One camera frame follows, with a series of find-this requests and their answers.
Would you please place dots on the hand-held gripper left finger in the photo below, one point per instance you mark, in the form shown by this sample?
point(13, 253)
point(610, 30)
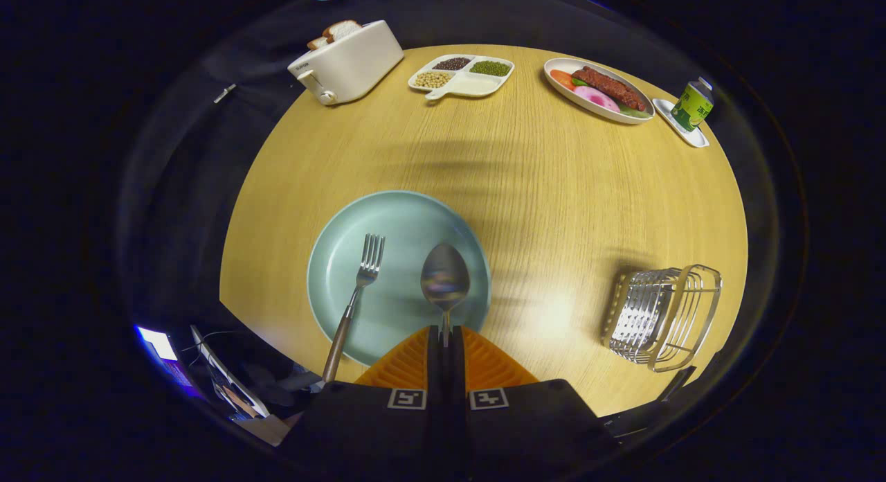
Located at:
point(436, 357)

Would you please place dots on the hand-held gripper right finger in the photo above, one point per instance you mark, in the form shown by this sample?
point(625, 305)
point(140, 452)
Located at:
point(457, 357)

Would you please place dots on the metal spoon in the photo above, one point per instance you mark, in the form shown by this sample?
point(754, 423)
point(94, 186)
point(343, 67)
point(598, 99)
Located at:
point(445, 278)

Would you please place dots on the light green plate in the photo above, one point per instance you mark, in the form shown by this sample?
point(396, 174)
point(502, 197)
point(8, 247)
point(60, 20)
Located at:
point(401, 219)

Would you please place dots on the grey laptop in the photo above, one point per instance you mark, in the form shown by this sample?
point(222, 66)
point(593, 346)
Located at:
point(228, 388)

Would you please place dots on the white divided dish with beans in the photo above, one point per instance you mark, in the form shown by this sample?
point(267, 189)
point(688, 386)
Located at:
point(471, 85)

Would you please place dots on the glowing computer screen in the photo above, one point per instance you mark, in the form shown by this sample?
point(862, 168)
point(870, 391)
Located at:
point(159, 343)

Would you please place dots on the white oval food plate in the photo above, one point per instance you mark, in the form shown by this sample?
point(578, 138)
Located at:
point(564, 94)

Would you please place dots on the pink ham slice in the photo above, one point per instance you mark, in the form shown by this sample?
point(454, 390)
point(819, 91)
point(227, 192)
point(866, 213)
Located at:
point(595, 99)

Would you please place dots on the orange carrot slice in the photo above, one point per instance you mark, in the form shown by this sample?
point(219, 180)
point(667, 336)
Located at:
point(562, 79)

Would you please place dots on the green vegetable leaf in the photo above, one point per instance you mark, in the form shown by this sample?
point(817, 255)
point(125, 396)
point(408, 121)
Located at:
point(637, 112)

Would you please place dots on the white toaster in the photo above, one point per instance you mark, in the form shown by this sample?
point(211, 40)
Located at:
point(353, 63)

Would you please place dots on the brown steak piece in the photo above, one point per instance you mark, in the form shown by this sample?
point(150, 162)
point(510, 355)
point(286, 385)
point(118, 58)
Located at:
point(609, 87)

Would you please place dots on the small white tray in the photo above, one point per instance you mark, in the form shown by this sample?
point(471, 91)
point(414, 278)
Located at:
point(692, 137)

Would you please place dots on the bread slice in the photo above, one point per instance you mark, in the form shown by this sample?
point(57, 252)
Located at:
point(317, 43)
point(342, 30)

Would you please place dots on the silver clip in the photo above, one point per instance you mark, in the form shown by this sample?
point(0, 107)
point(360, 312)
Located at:
point(224, 93)

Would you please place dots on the green drink bottle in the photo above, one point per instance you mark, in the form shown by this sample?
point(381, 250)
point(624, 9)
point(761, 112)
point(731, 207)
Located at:
point(692, 106)

